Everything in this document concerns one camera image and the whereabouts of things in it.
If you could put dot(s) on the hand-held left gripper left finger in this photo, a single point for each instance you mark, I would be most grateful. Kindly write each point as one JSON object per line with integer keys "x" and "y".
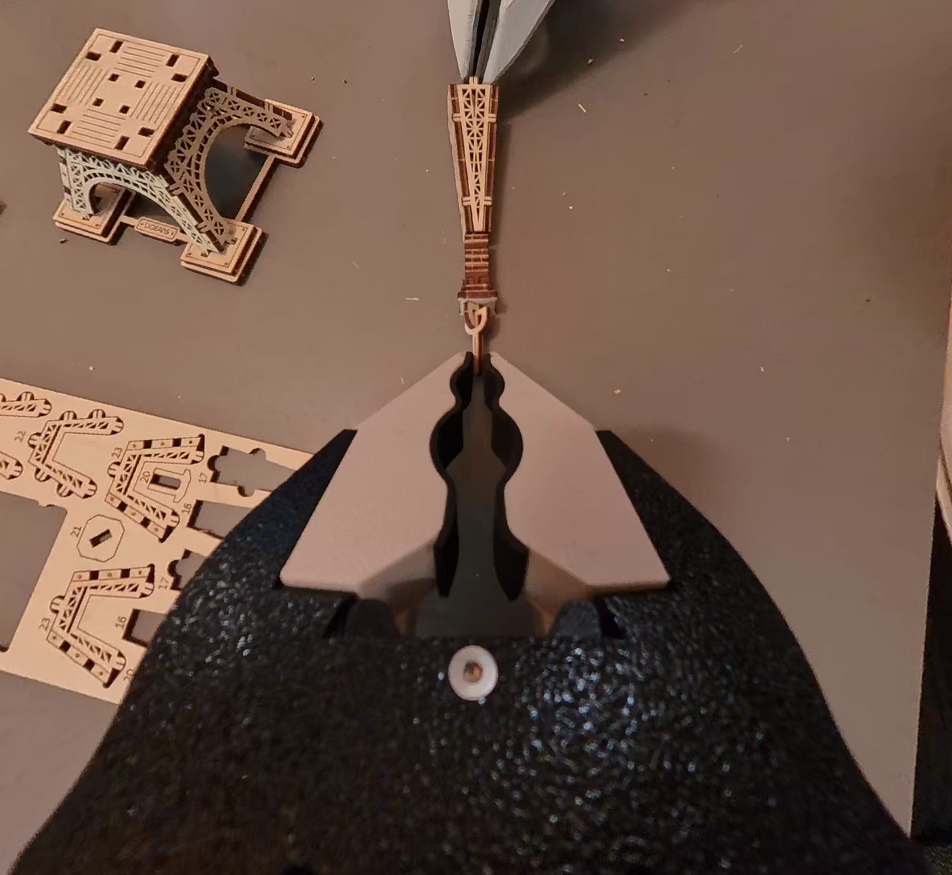
{"x": 372, "y": 503}

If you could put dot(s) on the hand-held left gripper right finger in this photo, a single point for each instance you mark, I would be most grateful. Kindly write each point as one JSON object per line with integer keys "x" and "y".
{"x": 587, "y": 503}

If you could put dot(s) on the wooden tower model spire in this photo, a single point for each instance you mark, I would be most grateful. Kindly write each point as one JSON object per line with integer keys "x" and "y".
{"x": 474, "y": 146}

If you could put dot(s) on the grey desk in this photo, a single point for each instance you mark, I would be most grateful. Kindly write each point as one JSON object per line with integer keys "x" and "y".
{"x": 744, "y": 257}

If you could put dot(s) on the wooden sheet with square hole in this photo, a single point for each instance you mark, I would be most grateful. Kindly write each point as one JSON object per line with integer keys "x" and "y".
{"x": 111, "y": 466}

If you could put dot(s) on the wooden tower model base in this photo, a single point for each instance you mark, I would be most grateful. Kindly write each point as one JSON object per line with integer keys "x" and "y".
{"x": 126, "y": 86}

